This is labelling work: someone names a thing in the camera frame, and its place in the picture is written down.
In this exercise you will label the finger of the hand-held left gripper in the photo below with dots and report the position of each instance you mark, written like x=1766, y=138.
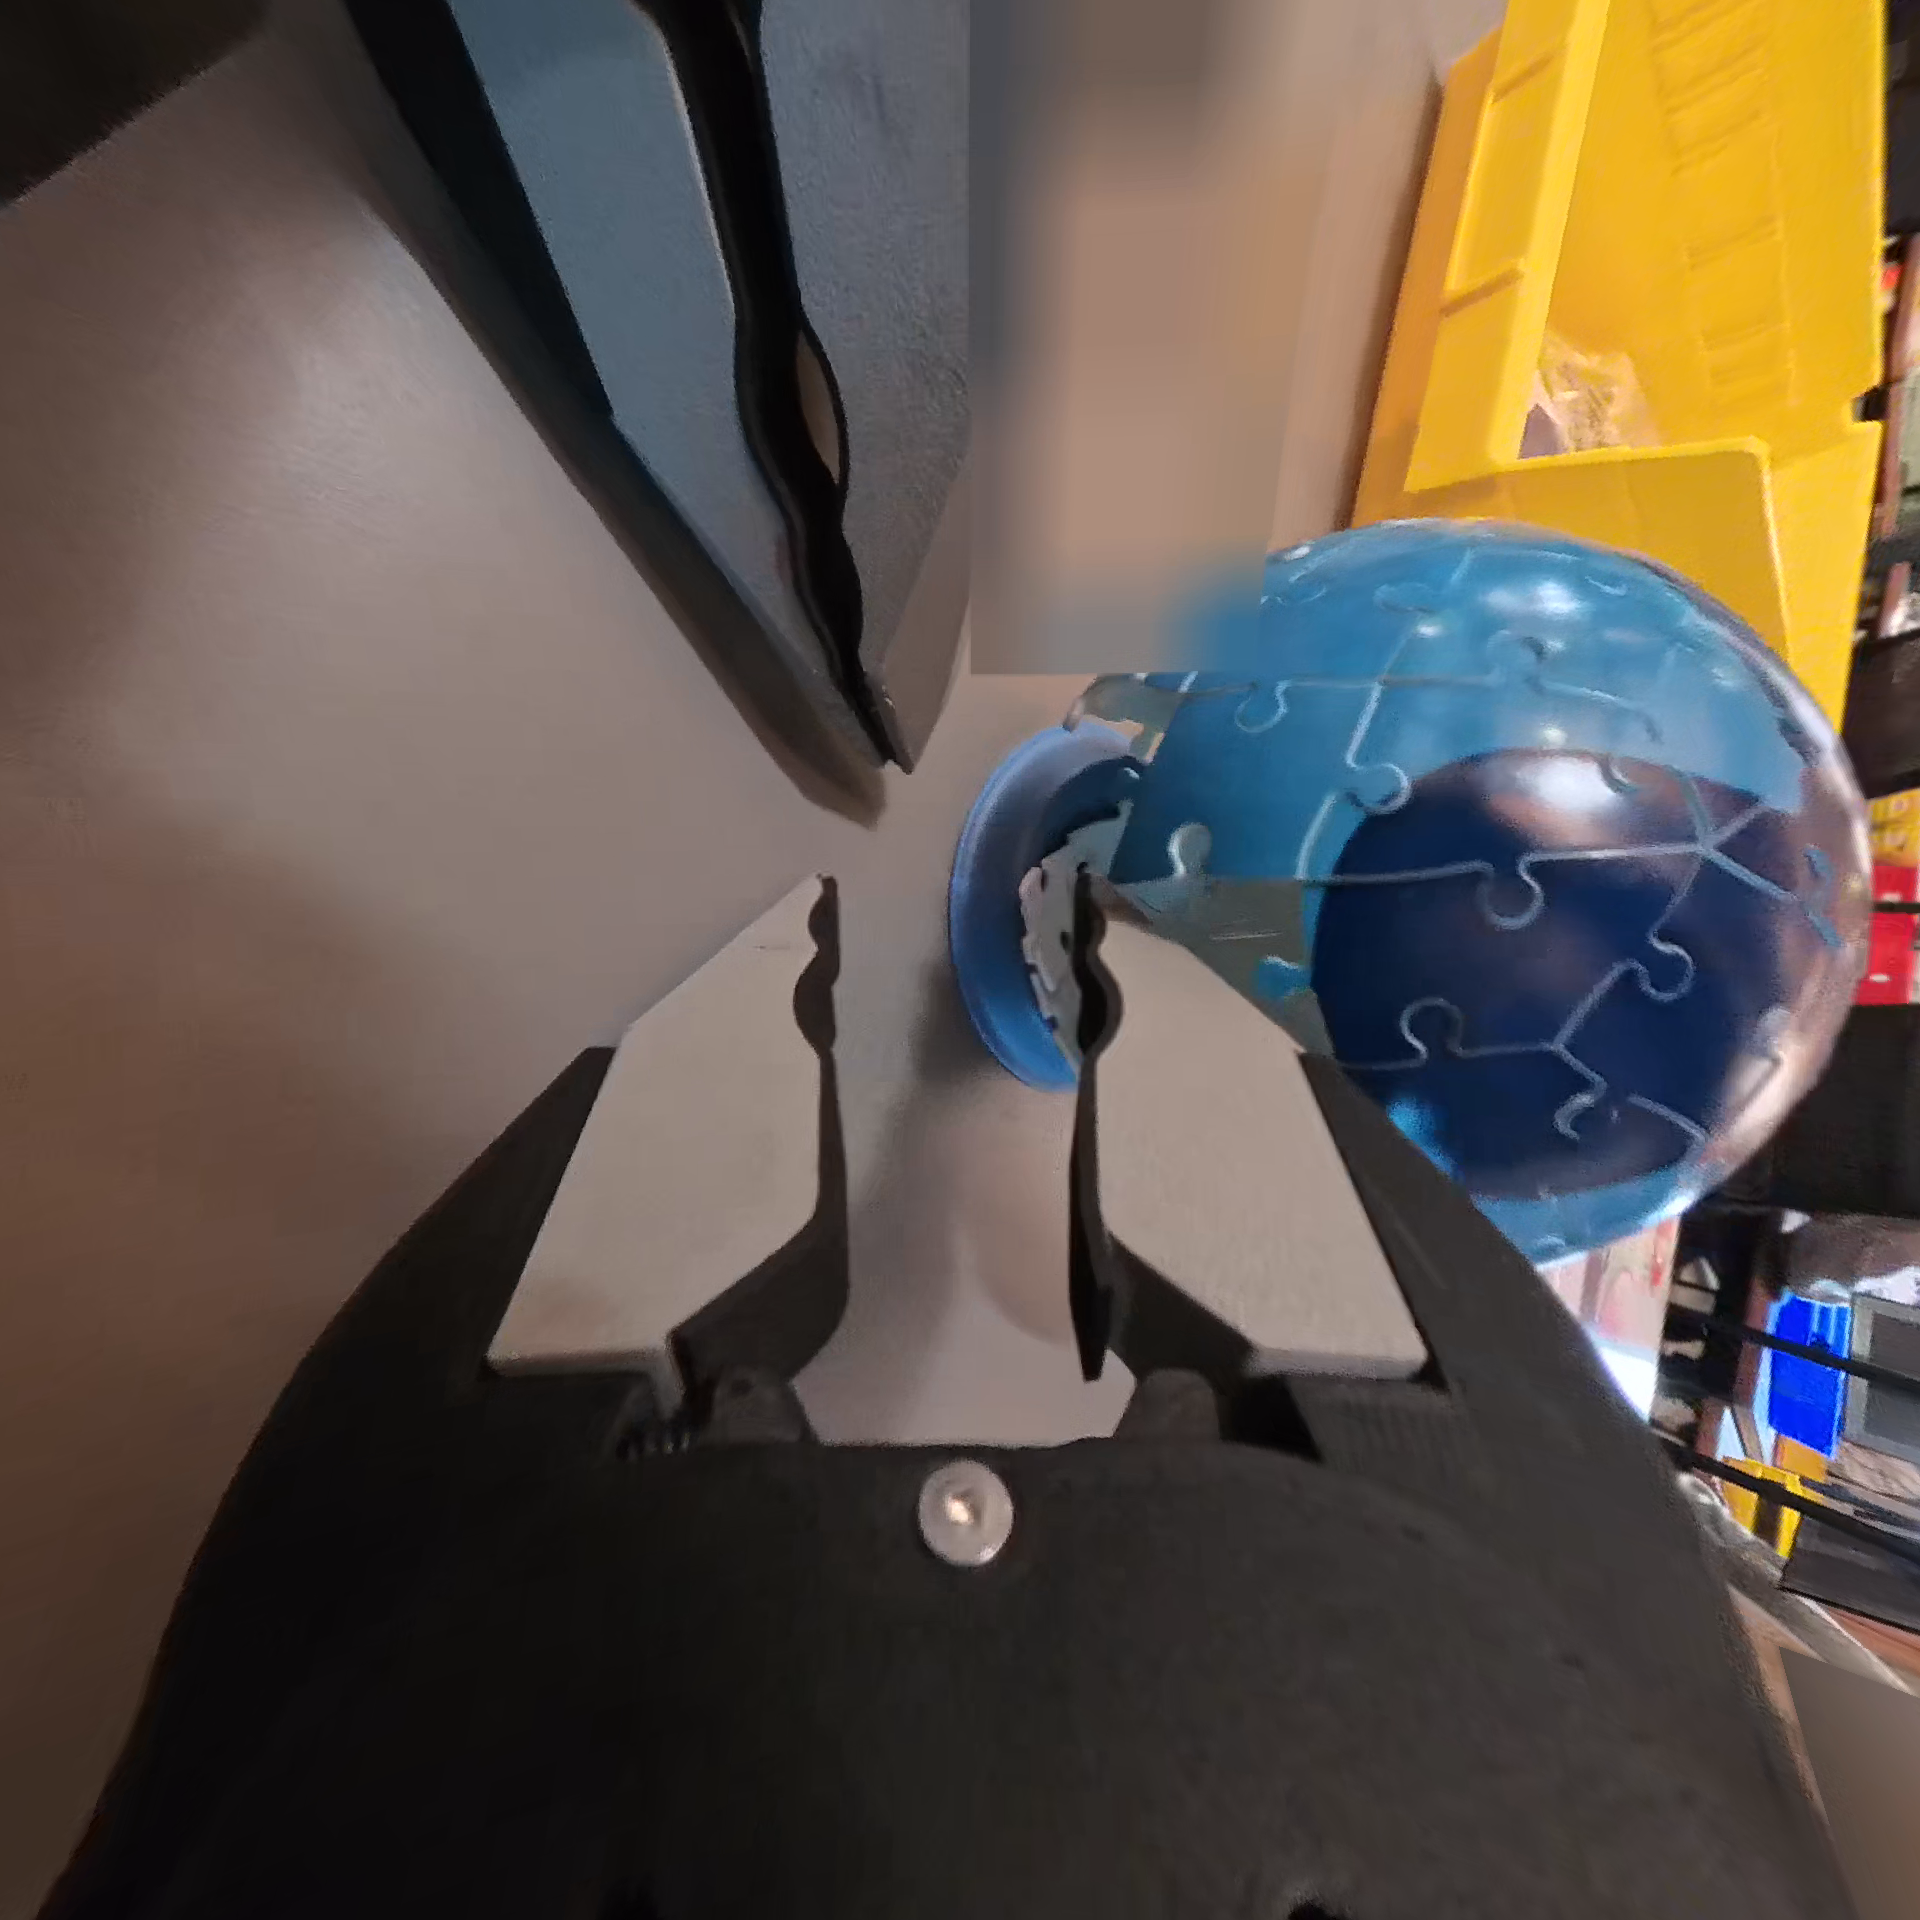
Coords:
x=902, y=224
x=599, y=224

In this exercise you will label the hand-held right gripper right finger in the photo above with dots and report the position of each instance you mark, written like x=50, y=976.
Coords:
x=1230, y=1201

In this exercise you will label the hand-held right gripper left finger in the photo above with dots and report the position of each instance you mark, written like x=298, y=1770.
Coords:
x=676, y=1171

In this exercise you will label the blue puzzle ball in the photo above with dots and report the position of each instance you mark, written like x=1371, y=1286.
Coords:
x=1501, y=930

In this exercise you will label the blue round ball stand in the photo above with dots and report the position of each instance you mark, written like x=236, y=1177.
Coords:
x=991, y=901

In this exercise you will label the blue storage bin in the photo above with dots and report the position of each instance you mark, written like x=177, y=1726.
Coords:
x=1810, y=1372

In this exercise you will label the clear plastic bag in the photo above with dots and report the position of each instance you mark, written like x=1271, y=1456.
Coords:
x=1590, y=398

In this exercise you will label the red boxes on shelf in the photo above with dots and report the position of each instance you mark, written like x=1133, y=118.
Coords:
x=1893, y=901

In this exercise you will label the yellow plastic storage bin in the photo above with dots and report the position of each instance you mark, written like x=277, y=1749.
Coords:
x=1725, y=224

